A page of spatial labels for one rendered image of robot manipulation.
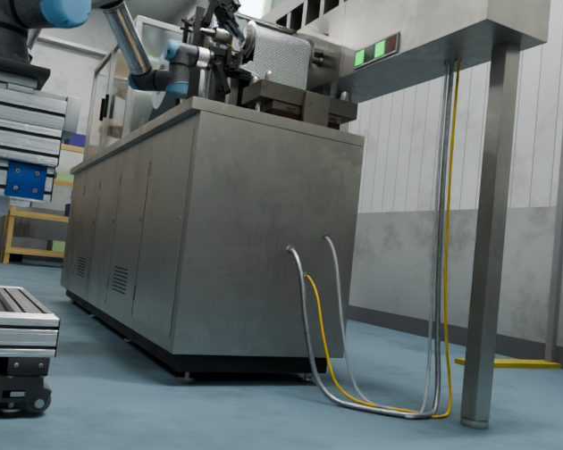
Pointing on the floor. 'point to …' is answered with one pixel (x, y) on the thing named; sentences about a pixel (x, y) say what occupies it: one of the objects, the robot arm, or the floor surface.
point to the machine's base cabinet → (217, 245)
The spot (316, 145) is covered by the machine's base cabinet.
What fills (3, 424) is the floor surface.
